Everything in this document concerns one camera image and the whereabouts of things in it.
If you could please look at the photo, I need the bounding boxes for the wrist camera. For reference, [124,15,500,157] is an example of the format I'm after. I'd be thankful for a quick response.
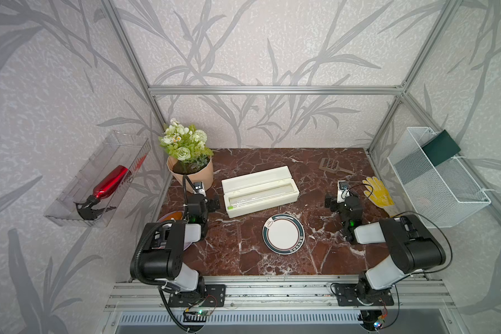
[337,180,350,203]
[193,182,206,196]

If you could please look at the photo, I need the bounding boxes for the white plate green red rim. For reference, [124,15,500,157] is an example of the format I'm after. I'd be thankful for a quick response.
[262,214,306,256]

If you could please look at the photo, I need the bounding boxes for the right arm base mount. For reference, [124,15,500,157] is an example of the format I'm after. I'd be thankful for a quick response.
[330,283,395,307]

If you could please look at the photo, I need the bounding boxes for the brown slotted spatula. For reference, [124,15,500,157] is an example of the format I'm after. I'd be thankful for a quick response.
[319,157,355,175]

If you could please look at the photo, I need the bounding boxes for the clear plastic wall bin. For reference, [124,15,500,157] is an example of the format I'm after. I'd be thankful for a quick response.
[44,130,151,228]

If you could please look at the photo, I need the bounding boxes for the white green artificial flowers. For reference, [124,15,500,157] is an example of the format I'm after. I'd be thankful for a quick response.
[159,118,214,174]

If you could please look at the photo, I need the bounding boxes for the beige flower pot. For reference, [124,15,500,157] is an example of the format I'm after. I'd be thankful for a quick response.
[167,157,214,191]

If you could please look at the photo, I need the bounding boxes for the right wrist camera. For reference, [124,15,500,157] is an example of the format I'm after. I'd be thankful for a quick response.
[337,180,350,203]

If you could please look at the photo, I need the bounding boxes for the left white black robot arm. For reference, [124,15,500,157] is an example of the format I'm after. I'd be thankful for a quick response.
[130,193,220,299]

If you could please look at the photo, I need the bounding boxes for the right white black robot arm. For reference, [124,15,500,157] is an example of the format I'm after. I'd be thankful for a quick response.
[324,194,447,299]

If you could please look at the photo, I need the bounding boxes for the white wire mesh basket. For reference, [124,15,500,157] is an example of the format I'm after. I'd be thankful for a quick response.
[388,127,491,228]

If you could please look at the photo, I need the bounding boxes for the cream plastic wrap dispenser box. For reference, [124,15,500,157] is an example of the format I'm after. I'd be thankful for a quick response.
[222,166,299,218]

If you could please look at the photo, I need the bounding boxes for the dark green card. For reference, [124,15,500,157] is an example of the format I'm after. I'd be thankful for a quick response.
[422,130,461,166]

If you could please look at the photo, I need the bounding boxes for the aluminium front rail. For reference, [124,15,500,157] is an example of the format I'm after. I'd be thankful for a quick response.
[104,274,456,312]

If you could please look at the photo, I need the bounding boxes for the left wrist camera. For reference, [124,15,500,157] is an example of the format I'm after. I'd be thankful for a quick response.
[193,182,206,196]

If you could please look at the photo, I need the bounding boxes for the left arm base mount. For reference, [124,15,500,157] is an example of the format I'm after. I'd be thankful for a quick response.
[168,284,226,308]

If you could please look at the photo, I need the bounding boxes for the yellow work glove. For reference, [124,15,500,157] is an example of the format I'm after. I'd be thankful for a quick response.
[362,177,399,217]

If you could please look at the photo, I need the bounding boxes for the purple plate of toy food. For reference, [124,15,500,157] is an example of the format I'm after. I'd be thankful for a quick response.
[158,211,184,223]

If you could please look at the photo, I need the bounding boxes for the red spray bottle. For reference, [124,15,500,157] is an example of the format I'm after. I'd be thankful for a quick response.
[75,154,147,221]

